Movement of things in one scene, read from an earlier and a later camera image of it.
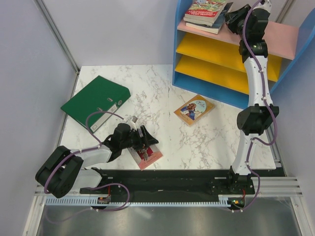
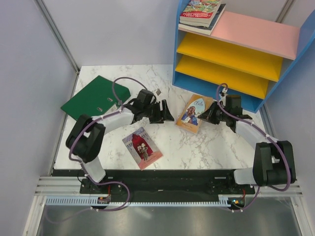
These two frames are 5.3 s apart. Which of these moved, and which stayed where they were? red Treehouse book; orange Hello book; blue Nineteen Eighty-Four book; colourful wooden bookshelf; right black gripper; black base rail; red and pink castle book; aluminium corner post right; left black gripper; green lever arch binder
Moved: left black gripper; blue Nineteen Eighty-Four book; orange Hello book; right black gripper; red Treehouse book
Stayed: black base rail; colourful wooden bookshelf; green lever arch binder; aluminium corner post right; red and pink castle book
